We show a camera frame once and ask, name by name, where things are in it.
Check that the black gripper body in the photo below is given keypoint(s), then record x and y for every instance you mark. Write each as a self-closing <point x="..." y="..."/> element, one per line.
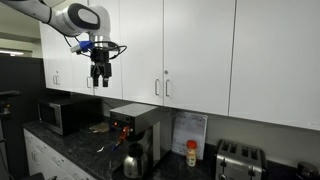
<point x="100" y="56"/>

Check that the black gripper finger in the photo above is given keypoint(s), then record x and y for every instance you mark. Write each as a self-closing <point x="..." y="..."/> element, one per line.
<point x="106" y="75"/>
<point x="95" y="75"/>

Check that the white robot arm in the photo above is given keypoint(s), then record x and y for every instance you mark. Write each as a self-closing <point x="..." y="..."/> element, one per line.
<point x="66" y="18"/>

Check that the white upper cabinet bank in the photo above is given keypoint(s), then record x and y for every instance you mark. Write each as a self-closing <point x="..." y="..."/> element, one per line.
<point x="63" y="66"/>

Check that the white lower cabinet row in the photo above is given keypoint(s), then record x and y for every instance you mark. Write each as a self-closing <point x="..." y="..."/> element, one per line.
<point x="43" y="156"/>

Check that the wide white upper cabinet door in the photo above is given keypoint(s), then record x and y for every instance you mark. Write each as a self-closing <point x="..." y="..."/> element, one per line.
<point x="276" y="60"/>

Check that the black steel microwave oven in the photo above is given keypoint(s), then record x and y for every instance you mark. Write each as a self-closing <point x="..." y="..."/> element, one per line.
<point x="66" y="115"/>

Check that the black steel coffee maker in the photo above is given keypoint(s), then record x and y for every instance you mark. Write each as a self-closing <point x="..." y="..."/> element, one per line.
<point x="136" y="115"/>

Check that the tan paper napkin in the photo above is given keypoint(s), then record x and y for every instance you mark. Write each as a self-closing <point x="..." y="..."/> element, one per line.
<point x="99" y="127"/>

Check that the blue capped marker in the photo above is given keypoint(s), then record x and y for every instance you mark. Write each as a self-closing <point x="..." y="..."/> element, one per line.
<point x="116" y="146"/>

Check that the small white scrap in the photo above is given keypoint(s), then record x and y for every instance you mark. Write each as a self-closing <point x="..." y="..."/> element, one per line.
<point x="100" y="149"/>

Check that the steel coffee carafe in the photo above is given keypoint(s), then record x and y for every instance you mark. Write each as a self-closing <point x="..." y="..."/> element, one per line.
<point x="135" y="165"/>

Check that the white paper sign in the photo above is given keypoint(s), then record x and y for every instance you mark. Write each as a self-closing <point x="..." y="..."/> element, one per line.
<point x="188" y="130"/>

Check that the spice bottle red lid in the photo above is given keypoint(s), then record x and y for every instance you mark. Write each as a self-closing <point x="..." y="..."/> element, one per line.
<point x="191" y="155"/>

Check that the steel four slot toaster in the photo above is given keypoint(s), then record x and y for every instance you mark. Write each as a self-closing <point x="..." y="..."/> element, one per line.
<point x="238" y="160"/>

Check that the black round appliance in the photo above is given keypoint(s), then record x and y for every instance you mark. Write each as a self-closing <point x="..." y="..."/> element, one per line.
<point x="307" y="170"/>

